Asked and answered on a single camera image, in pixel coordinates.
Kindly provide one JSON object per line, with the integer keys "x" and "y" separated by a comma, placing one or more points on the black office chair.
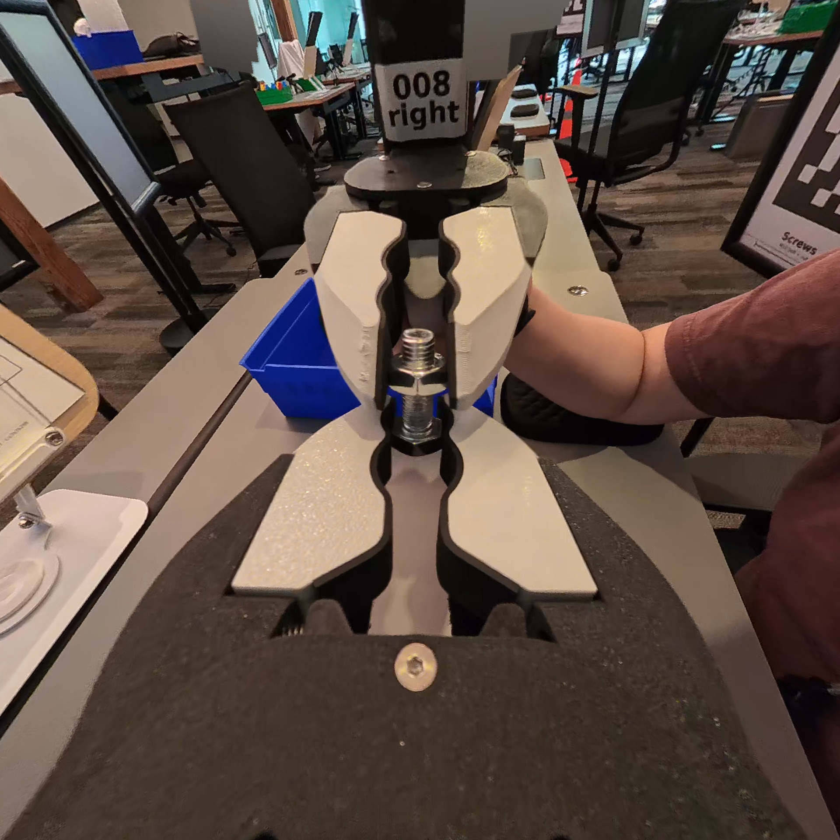
{"x": 663, "y": 85}
{"x": 180, "y": 180}
{"x": 243, "y": 164}

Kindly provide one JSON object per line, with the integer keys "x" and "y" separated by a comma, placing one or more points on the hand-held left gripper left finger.
{"x": 308, "y": 518}

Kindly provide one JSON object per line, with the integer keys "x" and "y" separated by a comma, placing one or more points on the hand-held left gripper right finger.
{"x": 518, "y": 518}

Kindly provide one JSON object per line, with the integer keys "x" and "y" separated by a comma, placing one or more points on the black framed panel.
{"x": 16, "y": 259}

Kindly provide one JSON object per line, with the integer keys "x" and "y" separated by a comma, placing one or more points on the blue storage box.
{"x": 108, "y": 49}

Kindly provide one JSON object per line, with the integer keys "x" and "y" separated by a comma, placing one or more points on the wooden top desk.
{"x": 151, "y": 65}

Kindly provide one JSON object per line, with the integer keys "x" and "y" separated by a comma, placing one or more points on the green baseplate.
{"x": 279, "y": 97}

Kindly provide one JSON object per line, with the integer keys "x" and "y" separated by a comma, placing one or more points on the grey trash can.
{"x": 761, "y": 128}

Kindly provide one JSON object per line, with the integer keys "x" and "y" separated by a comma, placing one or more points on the framed marker sign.
{"x": 807, "y": 170}

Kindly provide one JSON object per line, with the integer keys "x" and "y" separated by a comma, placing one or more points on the steel hex bolt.
{"x": 418, "y": 410}

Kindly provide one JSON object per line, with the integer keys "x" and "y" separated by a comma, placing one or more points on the framed board on black stand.
{"x": 79, "y": 98}

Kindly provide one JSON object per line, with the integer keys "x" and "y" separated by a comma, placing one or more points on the wooden support post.
{"x": 285, "y": 19}
{"x": 46, "y": 256}

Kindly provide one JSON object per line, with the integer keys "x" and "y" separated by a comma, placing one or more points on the steel hex nut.
{"x": 403, "y": 379}

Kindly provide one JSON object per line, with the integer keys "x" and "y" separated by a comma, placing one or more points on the white instruction sheet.
{"x": 33, "y": 420}

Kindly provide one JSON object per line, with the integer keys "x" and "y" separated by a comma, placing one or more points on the blue plastic bin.
{"x": 295, "y": 367}

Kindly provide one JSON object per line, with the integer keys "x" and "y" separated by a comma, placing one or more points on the black chair armrest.
{"x": 564, "y": 420}

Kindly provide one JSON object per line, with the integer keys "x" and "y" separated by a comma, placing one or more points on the orange traffic cone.
{"x": 568, "y": 111}

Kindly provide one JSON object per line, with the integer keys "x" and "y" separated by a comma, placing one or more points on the white stand base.
{"x": 98, "y": 525}

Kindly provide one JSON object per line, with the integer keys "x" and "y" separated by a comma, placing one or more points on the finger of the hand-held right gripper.
{"x": 351, "y": 295}
{"x": 492, "y": 295}

